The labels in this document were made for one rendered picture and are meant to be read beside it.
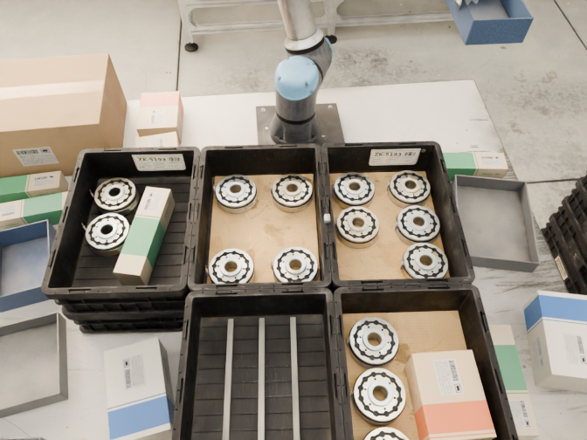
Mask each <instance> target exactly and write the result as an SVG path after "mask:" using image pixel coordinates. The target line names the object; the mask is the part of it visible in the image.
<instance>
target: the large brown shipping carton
mask: <svg viewBox="0 0 587 440"><path fill-rule="evenodd" d="M126 113H127V101H126V98H125V95H124V93H123V91H122V88H121V84H120V81H119V79H118V77H117V74H116V71H115V69H114V65H113V62H112V60H111V58H110V55H109V53H98V54H87V55H75V56H63V57H51V58H28V59H17V60H5V61H0V178H6V177H13V176H21V175H33V174H40V173H47V172H54V171H61V172H62V174H63V175H64V176H71V175H73V171H74V169H75V165H76V162H77V159H78V156H79V153H80V151H82V150H84V149H86V148H123V140H124V131H125V122H126Z"/></svg>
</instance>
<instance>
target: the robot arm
mask: <svg viewBox="0 0 587 440"><path fill-rule="evenodd" d="M277 1H278V5H279V7H280V13H281V16H282V19H283V23H284V25H285V29H286V32H287V38H286V39H285V41H284V46H285V48H286V52H287V57H288V59H285V60H283V61H282V62H281V63H280V64H279V66H278V68H277V70H276V74H275V101H276V113H275V115H274V117H273V120H272V123H271V126H270V135H271V138H272V140H273V141H274V142H275V143H276V144H310V143H313V144H315V143H316V142H317V141H318V139H319V136H320V126H319V123H318V120H317V118H316V115H315V108H316V97H317V93H318V91H319V89H320V87H321V83H322V81H323V79H324V77H325V75H326V73H327V70H328V68H329V67H330V65H331V62H332V57H333V49H332V45H331V44H330V42H329V40H328V39H327V38H325V37H324V34H323V31H322V30H321V29H319V28H317V27H316V24H315V21H314V13H313V10H312V6H311V2H310V0H277Z"/></svg>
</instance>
